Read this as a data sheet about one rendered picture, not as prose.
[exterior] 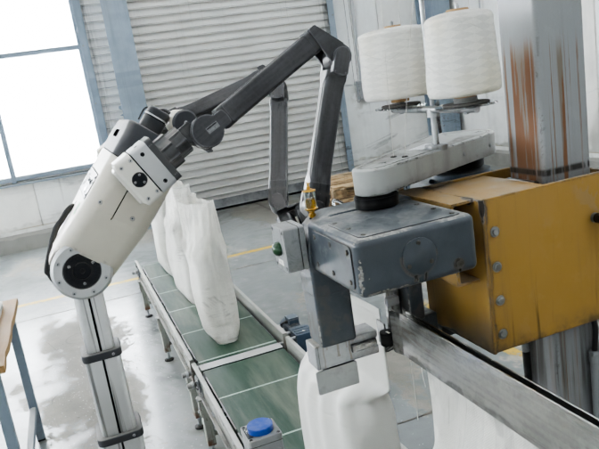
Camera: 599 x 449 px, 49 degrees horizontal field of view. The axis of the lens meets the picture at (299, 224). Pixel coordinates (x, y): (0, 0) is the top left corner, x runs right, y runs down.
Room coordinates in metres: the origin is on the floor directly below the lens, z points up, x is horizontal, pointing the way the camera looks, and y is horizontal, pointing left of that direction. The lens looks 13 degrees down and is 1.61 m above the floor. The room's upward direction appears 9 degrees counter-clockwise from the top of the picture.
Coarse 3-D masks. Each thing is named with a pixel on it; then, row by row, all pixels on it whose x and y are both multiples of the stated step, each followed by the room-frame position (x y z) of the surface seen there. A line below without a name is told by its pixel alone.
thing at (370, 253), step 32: (320, 224) 1.21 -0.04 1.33; (352, 224) 1.16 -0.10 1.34; (384, 224) 1.12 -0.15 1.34; (416, 224) 1.09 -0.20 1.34; (448, 224) 1.10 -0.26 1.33; (320, 256) 1.20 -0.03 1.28; (352, 256) 1.06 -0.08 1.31; (384, 256) 1.06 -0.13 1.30; (416, 256) 1.07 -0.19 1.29; (448, 256) 1.10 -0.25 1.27; (320, 288) 1.25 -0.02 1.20; (352, 288) 1.07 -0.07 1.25; (384, 288) 1.06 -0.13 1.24; (416, 288) 1.32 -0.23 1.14; (320, 320) 1.25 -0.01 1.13; (352, 320) 1.27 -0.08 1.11
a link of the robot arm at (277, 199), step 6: (276, 192) 1.96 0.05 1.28; (276, 198) 1.95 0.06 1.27; (282, 198) 1.95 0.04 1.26; (276, 204) 1.94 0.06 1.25; (282, 204) 1.94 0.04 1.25; (294, 204) 1.95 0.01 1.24; (276, 210) 1.93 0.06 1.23; (282, 210) 1.94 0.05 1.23; (288, 210) 1.96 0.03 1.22; (300, 216) 1.92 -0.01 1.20
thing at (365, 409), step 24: (360, 312) 1.47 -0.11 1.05; (360, 360) 1.50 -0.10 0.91; (384, 360) 1.39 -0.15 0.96; (312, 384) 1.63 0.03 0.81; (360, 384) 1.48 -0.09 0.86; (384, 384) 1.40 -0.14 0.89; (312, 408) 1.63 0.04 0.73; (336, 408) 1.50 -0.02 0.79; (360, 408) 1.46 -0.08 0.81; (384, 408) 1.47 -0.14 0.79; (312, 432) 1.64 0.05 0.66; (336, 432) 1.50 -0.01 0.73; (360, 432) 1.44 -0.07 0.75; (384, 432) 1.45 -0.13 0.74
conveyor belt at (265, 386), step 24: (264, 360) 2.79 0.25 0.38; (288, 360) 2.75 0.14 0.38; (216, 384) 2.62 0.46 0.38; (240, 384) 2.58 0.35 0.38; (264, 384) 2.55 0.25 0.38; (288, 384) 2.51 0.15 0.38; (240, 408) 2.37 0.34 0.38; (264, 408) 2.34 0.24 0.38; (288, 408) 2.31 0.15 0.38; (240, 432) 2.19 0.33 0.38; (288, 432) 2.14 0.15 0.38
